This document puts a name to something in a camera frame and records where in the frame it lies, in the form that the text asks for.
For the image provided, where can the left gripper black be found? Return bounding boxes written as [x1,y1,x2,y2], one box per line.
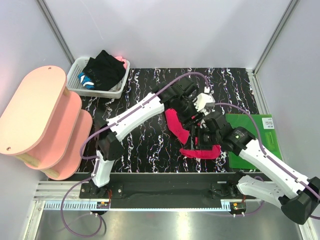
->
[174,95,205,129]

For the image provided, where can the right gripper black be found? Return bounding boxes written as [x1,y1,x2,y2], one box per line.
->
[182,124,221,151]

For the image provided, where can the pink red t shirt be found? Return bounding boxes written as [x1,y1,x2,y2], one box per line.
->
[164,109,221,162]

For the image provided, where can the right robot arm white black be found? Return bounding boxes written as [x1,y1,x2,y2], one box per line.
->
[191,109,320,225]

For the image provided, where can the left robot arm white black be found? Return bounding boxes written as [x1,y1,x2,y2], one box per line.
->
[90,74,200,198]

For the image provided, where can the green cutting mat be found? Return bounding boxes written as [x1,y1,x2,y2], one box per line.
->
[225,113,282,172]

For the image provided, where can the black marble pattern mat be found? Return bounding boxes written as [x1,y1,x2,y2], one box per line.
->
[82,67,259,173]

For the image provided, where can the right small controller board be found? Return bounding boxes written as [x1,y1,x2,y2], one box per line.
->
[231,202,247,211]

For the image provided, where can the small controller board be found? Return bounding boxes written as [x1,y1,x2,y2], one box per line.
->
[231,202,247,211]
[96,201,110,209]

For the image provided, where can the light pink garment in basket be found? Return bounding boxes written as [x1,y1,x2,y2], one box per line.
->
[115,56,127,69]

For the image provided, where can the black t shirt in basket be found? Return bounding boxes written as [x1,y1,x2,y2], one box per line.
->
[82,50,127,91]

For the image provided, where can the blue white garment in basket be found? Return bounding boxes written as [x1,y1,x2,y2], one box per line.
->
[77,72,95,90]

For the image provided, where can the white plastic laundry basket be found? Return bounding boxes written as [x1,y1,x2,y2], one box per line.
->
[66,50,130,99]

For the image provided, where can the left small controller board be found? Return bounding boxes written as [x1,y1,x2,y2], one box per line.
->
[96,201,110,209]

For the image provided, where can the pink three tier shelf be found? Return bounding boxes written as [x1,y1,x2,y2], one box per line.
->
[0,65,93,181]

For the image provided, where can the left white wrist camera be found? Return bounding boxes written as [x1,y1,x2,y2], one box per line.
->
[193,86,216,116]

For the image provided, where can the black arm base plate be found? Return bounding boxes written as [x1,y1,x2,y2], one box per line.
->
[79,172,244,207]

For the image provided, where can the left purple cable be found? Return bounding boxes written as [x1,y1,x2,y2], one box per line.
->
[60,71,213,237]

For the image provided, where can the right aluminium frame post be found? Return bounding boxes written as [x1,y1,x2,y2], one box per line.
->
[252,0,300,76]

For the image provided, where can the aluminium frame post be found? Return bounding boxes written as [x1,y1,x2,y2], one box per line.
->
[252,0,300,76]
[36,0,75,65]

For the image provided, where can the left aluminium frame post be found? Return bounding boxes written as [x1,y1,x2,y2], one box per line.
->
[36,0,75,65]

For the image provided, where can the white slotted cable duct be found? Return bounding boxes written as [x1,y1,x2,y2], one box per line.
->
[44,200,231,212]

